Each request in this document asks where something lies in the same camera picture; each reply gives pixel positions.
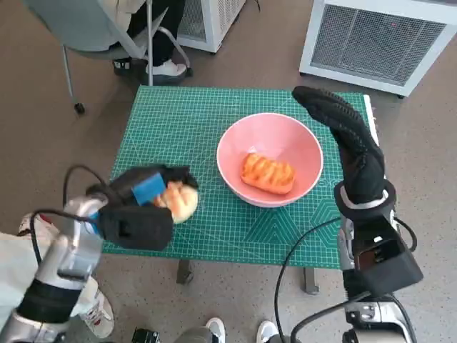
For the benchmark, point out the black metal table leg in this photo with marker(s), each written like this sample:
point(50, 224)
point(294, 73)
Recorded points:
point(310, 280)
point(184, 272)

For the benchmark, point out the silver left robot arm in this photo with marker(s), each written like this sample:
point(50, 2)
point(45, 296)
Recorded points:
point(68, 243)

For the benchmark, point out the small white mesh cabinet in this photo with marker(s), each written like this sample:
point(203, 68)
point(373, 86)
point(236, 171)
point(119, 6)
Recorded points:
point(214, 25)

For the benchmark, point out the person's right foot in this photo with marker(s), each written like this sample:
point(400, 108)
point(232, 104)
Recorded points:
point(266, 332)

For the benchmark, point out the round toy bread bun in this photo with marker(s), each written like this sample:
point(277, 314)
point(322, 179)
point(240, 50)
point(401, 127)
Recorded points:
point(184, 207)

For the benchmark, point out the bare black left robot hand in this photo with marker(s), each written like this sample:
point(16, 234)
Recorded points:
point(121, 186)

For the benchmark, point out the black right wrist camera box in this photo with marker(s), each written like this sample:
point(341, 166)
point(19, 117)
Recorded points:
point(396, 271)

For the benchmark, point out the person's left foot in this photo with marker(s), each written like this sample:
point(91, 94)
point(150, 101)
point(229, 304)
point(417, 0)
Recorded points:
point(215, 330)

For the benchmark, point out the pink bowl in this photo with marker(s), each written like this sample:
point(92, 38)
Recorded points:
point(271, 132)

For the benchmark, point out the person's foot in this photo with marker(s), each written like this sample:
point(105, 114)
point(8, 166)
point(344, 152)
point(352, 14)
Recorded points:
point(215, 330)
point(266, 332)

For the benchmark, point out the small black device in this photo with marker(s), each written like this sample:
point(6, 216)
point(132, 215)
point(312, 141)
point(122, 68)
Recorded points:
point(144, 336)

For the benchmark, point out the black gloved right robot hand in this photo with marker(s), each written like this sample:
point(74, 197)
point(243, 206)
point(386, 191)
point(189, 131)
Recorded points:
point(360, 157)

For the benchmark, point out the grey chair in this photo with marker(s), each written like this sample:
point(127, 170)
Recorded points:
point(78, 28)

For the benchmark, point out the seated person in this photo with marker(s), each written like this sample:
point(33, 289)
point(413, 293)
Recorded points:
point(164, 39)

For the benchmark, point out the green cutting mat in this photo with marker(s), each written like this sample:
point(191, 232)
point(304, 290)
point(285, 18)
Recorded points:
point(214, 228)

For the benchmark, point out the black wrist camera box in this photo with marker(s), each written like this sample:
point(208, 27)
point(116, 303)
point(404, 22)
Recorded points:
point(135, 228)
point(396, 271)

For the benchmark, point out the long striped toy bread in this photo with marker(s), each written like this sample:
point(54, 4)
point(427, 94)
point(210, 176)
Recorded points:
point(267, 173)

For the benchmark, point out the large white mesh cabinet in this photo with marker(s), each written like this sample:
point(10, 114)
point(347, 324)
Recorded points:
point(378, 43)

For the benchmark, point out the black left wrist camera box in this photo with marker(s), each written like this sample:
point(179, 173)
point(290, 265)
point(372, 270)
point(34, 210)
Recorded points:
point(135, 228)

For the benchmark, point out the person in light fabric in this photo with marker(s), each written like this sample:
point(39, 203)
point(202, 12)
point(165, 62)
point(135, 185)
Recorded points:
point(14, 264)

